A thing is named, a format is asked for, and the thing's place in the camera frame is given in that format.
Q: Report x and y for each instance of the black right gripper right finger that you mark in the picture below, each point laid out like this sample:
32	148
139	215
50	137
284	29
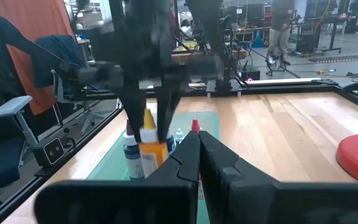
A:
222	171

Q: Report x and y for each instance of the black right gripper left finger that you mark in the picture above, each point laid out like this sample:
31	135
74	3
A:
182	165

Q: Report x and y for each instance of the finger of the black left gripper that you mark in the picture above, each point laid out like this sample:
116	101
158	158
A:
168	109
135	109

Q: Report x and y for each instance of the small white-capped dye bottle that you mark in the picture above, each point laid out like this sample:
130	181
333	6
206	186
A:
179	137

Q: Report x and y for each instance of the large yellow dye bottle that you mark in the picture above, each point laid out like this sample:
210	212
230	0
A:
152	155

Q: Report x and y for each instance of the large magenta dye bottle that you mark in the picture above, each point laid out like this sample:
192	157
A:
195	126

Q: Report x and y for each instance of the large purple dye bottle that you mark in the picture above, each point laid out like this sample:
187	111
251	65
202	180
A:
133	155

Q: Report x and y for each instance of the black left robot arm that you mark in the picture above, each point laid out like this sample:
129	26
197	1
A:
210	31

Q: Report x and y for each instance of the person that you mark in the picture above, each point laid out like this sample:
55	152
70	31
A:
280	31
186	28

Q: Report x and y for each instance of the green translucent plastic tray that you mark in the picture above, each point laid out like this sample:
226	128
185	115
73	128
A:
110	165

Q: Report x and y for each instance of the office chair with dark jacket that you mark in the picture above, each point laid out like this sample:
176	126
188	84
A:
61	53

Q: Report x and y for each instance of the white light bar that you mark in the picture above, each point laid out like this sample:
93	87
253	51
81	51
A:
284	81

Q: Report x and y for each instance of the orange partition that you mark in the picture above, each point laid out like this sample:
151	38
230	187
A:
42	18

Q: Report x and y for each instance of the black rolling workbench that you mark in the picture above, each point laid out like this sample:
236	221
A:
319	37

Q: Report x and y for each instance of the black table-level camera box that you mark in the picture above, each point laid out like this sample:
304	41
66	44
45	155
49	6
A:
52	151

